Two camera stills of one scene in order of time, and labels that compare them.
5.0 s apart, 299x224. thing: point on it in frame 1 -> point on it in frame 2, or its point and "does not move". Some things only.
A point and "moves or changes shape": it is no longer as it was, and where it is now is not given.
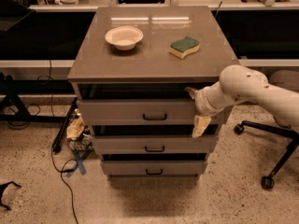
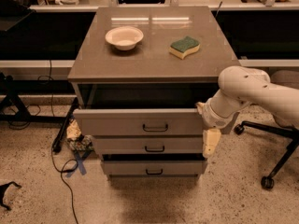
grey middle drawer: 155,145 does not move
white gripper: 202,105 -> 212,119
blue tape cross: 79,162 does not move
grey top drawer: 147,111 moves or changes shape
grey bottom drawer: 154,167 does not move
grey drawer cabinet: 130,77 does not move
